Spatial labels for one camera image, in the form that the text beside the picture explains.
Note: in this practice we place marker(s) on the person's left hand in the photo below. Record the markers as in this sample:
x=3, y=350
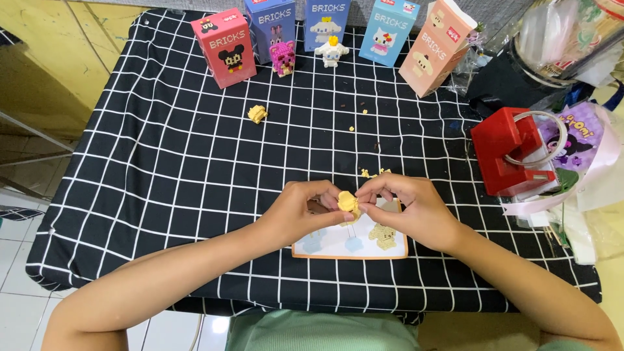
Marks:
x=292, y=212

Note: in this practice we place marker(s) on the person's right hand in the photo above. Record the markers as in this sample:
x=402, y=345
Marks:
x=424, y=212

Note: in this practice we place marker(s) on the yellow brick figure piece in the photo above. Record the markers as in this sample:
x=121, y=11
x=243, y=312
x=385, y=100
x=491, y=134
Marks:
x=349, y=204

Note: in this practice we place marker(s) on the loose yellow bricks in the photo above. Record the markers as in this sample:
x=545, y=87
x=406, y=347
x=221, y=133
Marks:
x=374, y=172

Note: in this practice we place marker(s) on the brick instruction sheet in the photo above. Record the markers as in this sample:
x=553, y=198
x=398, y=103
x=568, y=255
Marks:
x=360, y=241

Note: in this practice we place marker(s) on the black white checked tablecloth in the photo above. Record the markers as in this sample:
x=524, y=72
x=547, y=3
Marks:
x=204, y=195

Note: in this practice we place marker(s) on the red tape dispenser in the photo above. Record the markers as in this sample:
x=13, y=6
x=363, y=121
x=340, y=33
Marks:
x=502, y=151

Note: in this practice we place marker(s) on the small yellow brick assembly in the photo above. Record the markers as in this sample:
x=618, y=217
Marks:
x=257, y=114

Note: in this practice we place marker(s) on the person's green clothing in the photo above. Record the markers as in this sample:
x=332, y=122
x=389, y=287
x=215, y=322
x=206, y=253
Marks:
x=321, y=331

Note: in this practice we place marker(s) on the clear plastic wrapper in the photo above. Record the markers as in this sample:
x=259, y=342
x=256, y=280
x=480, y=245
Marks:
x=465, y=68

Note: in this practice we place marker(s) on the pink brick figure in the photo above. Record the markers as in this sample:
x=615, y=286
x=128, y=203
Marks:
x=282, y=59

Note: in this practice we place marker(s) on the black bag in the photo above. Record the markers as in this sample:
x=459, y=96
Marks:
x=507, y=83

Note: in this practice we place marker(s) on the clear tape roll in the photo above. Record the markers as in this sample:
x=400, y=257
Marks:
x=560, y=141

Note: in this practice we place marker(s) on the heap of plastic bags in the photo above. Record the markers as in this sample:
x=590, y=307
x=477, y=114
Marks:
x=580, y=214

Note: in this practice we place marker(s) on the peach brick toy box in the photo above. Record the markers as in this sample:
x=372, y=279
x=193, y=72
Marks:
x=434, y=51

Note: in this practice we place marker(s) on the white brick figure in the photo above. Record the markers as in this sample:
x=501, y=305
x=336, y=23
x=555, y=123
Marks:
x=332, y=52

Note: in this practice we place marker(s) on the purple cartoon bag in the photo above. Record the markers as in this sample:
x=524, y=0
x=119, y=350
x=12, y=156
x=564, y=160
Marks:
x=577, y=141

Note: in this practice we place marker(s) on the red brick toy box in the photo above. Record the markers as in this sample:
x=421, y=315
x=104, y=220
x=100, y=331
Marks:
x=226, y=48

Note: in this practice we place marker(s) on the light blue brick toy box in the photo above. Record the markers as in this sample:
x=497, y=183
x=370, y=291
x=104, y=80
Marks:
x=387, y=31

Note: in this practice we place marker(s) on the purple brick toy box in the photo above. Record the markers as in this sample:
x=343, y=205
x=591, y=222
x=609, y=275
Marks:
x=268, y=24

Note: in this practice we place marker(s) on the yellow cabinet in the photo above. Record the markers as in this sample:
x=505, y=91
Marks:
x=53, y=63

